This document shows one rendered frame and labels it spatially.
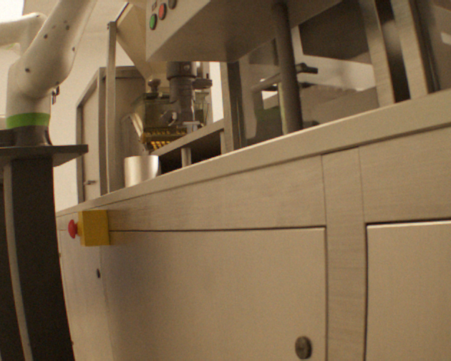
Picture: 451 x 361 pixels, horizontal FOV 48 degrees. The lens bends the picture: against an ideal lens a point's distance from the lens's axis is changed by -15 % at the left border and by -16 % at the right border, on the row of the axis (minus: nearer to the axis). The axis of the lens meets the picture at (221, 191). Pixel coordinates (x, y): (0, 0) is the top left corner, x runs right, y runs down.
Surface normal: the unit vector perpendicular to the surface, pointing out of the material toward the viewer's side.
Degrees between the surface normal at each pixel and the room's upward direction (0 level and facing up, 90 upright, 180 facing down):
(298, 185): 90
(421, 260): 90
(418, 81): 90
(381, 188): 90
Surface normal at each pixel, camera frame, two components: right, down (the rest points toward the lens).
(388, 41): 0.38, -0.07
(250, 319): -0.92, 0.04
